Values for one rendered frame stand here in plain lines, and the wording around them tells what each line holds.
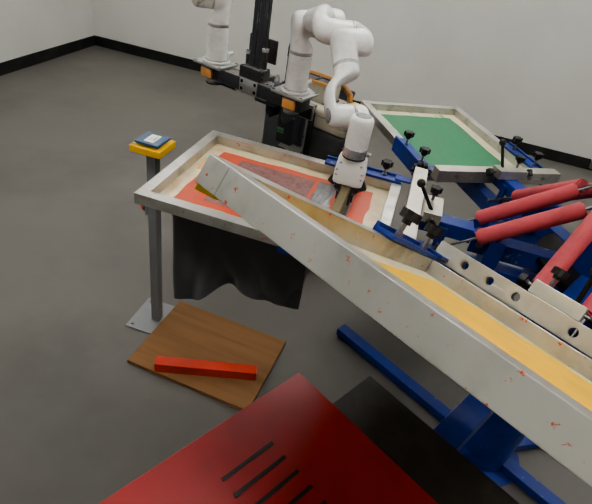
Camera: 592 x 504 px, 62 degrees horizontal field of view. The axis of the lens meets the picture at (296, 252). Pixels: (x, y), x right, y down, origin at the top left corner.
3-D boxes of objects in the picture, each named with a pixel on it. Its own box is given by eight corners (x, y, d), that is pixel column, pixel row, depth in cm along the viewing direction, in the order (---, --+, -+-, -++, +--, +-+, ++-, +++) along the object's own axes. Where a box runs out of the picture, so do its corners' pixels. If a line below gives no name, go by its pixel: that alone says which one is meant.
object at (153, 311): (125, 326, 239) (110, 144, 182) (148, 298, 256) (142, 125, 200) (166, 340, 235) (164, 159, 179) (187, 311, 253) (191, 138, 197)
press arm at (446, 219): (416, 228, 160) (420, 216, 157) (417, 220, 165) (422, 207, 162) (468, 243, 158) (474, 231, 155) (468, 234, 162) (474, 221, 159)
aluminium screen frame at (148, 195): (134, 203, 155) (133, 192, 152) (212, 138, 201) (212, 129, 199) (376, 276, 143) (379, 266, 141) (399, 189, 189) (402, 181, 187)
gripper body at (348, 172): (372, 152, 158) (364, 183, 164) (341, 144, 159) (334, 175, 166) (368, 161, 152) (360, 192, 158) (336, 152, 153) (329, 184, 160)
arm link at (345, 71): (352, 73, 164) (359, 133, 161) (316, 70, 160) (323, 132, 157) (363, 59, 156) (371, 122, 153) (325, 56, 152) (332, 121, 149)
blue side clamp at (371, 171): (321, 176, 191) (325, 159, 187) (324, 170, 195) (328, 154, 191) (396, 196, 187) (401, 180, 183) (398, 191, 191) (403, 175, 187)
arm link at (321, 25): (318, -6, 159) (371, 1, 165) (285, 9, 192) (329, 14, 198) (316, 42, 163) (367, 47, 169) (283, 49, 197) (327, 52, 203)
